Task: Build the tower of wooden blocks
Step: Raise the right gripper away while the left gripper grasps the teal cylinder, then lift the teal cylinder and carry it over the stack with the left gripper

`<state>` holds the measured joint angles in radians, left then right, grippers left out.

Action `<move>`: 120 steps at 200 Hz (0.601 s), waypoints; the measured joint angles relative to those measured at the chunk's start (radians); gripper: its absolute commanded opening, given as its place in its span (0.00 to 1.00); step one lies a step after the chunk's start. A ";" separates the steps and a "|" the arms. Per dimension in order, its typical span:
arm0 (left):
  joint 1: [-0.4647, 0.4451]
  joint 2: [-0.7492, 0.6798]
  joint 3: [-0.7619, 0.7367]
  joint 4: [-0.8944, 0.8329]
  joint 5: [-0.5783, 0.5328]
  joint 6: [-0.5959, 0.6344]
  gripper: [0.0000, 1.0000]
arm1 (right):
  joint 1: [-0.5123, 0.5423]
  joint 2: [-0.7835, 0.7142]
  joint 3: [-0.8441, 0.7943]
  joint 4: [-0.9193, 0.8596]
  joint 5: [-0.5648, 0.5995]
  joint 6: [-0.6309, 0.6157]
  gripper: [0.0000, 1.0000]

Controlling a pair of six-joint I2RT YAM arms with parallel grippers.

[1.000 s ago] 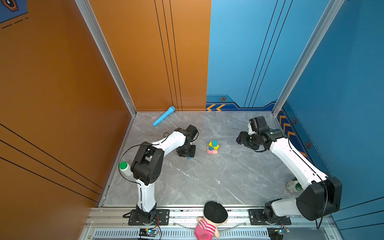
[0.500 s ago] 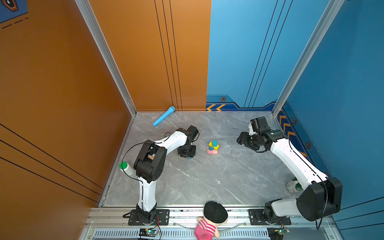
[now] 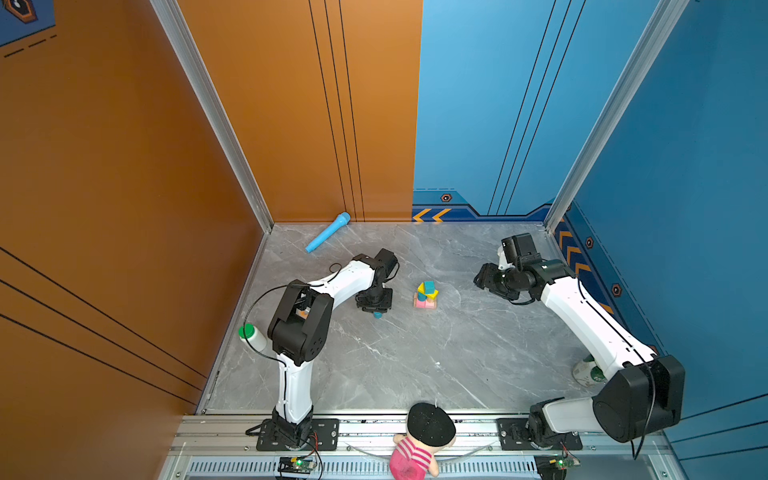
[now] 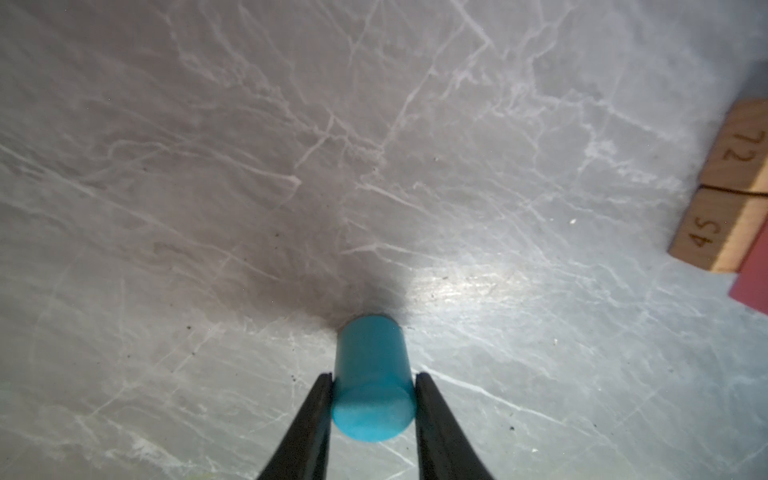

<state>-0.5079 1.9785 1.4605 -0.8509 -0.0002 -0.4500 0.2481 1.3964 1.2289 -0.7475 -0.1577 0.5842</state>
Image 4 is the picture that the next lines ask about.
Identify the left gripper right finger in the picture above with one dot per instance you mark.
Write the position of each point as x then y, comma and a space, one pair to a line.
444, 451

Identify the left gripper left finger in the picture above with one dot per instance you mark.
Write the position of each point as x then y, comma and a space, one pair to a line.
303, 452

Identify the small teal cylinder block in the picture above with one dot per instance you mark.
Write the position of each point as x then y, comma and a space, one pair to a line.
374, 398

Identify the dark pink wood block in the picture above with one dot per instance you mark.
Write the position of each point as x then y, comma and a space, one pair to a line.
751, 285

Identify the natural wood block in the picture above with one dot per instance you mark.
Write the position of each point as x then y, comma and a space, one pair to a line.
737, 160
718, 229

